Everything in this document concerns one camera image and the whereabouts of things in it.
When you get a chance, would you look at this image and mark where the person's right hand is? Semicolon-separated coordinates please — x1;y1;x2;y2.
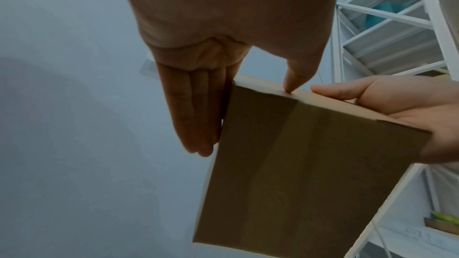
309;75;459;164

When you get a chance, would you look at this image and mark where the person's left hand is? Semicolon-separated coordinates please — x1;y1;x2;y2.
118;0;342;158

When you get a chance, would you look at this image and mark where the brown cardboard box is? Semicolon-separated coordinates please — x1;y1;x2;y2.
192;75;433;258

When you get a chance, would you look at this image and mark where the small brown box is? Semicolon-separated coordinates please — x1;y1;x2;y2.
423;217;459;235

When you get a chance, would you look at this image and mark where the teal crumpled bag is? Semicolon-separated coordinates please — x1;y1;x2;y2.
363;1;403;30

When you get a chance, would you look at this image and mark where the white metal rack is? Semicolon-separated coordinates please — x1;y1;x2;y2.
329;0;459;258

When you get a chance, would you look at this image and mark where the green plastic bag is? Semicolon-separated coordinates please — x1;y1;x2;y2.
430;210;459;225

